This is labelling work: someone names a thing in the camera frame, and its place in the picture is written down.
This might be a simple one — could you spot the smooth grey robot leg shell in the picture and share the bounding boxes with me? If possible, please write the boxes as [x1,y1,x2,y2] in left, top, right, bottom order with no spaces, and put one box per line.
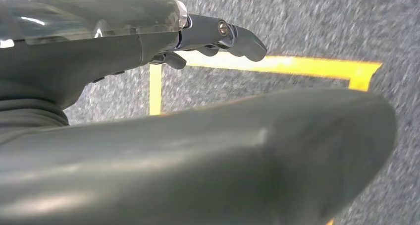
[0,87,398,225]

